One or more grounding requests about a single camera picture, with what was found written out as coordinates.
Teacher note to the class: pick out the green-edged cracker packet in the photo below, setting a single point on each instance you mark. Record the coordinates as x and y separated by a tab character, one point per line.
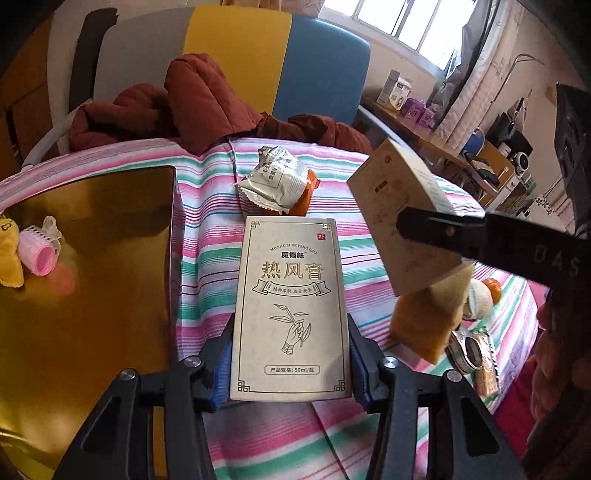
487	369

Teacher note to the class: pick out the wooden desk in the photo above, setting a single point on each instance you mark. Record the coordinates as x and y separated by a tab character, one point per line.
429	138

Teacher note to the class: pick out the yellow plush toy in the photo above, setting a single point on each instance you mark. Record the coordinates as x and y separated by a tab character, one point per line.
9	258

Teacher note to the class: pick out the plain beige carton box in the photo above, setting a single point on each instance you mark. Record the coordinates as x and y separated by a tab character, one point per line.
392	189

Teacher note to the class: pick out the purple box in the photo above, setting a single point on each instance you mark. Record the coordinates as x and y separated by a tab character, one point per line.
411	107
427	115

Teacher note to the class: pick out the metal tin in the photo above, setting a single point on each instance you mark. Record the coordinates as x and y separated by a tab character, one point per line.
466	353

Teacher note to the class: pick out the yellow sponge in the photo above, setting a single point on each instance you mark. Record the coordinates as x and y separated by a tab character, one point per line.
420	327

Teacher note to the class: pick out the grey yellow blue armchair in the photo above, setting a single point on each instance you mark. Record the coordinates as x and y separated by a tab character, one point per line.
231	41

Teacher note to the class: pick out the grey yellow sock roll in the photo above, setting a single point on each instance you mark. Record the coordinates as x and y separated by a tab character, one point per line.
478	302

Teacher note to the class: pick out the red-brown padded jacket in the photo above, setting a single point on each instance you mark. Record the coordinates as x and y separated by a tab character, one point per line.
198	101

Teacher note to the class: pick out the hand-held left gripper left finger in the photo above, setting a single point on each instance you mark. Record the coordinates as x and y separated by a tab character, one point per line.
220	374

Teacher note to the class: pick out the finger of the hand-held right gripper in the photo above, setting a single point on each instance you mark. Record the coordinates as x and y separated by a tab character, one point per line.
438	230

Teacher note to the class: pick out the orange round object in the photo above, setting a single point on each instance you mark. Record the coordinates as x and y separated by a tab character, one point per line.
493	290

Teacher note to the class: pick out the window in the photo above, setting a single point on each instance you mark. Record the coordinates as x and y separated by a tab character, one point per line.
401	21

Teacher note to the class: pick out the orange snack packet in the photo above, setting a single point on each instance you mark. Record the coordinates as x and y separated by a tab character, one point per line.
307	196

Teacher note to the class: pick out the black stereo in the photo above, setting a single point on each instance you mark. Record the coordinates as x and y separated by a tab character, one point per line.
512	129

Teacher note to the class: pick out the white carton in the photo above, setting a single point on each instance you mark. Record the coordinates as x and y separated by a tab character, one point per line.
395	90

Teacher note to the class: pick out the beige box with hand drawing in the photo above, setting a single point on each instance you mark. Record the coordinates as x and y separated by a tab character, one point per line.
291	304

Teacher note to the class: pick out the pink hair roller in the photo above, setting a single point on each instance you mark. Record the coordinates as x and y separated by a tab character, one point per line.
39	249

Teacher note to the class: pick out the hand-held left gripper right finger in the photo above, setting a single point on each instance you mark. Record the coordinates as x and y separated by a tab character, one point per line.
364	374

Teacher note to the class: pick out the white snack packet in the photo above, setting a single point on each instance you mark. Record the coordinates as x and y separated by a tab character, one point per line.
272	180

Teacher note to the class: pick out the striped tablecloth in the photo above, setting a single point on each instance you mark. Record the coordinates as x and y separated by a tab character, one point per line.
207	203

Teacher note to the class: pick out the white quilted curtain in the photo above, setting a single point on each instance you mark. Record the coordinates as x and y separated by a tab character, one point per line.
480	78

